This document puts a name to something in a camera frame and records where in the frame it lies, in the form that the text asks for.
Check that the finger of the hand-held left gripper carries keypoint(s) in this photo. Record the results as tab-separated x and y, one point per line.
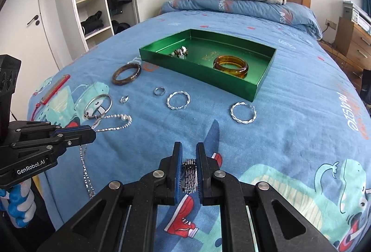
72	130
82	137

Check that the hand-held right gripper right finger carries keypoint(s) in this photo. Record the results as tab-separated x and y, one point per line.
200	173

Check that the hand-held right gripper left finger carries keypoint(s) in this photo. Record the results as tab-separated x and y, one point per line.
178	173

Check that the silver link watch band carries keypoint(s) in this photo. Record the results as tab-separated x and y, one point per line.
189	176

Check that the plain silver bangle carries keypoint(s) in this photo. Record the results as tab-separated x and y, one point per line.
111	103

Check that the dark brown bangle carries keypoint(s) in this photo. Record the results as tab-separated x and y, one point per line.
125	83

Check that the green tray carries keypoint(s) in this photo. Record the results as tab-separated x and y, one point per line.
203	49

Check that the person's left hand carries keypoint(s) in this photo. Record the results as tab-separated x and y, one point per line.
20	205

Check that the white door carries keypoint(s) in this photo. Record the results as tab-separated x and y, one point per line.
29	46

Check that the amber bangle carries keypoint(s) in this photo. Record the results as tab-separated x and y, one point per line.
232	72

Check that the black bag on shelf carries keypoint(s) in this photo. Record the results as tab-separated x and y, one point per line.
92	23

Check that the black backpack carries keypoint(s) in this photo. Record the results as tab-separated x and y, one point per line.
120	26

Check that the blue printed bed cover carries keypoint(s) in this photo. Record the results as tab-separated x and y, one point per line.
289	95

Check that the folded blue quilt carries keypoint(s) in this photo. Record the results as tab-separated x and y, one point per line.
260	13

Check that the low wooden nightstand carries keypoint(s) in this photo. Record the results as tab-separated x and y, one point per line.
345	65

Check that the wooden dresser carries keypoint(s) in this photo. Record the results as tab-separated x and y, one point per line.
352	37

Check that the white printer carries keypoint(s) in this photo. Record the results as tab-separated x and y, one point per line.
358	16

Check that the blue curtain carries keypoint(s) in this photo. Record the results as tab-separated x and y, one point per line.
366	1

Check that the wall power outlet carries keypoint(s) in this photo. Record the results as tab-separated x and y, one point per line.
331	24

